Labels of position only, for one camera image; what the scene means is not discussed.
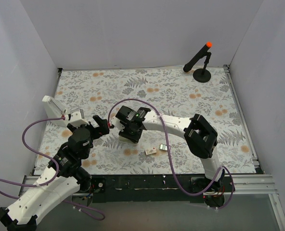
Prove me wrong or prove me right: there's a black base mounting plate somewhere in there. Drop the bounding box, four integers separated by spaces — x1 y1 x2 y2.
70 174 234 205

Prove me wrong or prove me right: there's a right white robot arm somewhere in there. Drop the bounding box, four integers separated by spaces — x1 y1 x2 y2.
111 106 224 191

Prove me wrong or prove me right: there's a beige stapler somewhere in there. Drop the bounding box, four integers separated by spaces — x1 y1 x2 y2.
118 136 138 145

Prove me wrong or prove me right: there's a black microphone orange tip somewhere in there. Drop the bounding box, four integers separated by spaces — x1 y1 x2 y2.
183 41 212 73

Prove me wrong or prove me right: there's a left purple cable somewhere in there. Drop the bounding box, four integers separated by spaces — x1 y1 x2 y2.
0 115 106 221

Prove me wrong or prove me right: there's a staple box sleeve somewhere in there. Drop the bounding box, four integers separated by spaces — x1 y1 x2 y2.
145 147 157 155

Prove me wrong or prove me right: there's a black microphone stand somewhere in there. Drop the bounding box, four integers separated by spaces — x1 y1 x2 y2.
193 52 211 83

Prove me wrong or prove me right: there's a floral table mat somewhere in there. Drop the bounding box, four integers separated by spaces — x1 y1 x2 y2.
33 67 257 176

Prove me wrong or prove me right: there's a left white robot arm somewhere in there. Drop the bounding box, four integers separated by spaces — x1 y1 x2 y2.
0 113 109 231

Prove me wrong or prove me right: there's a white metronome device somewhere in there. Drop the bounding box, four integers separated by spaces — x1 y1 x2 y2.
42 95 67 118

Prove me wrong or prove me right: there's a staple tray with staples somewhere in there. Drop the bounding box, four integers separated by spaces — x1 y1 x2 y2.
159 144 168 151

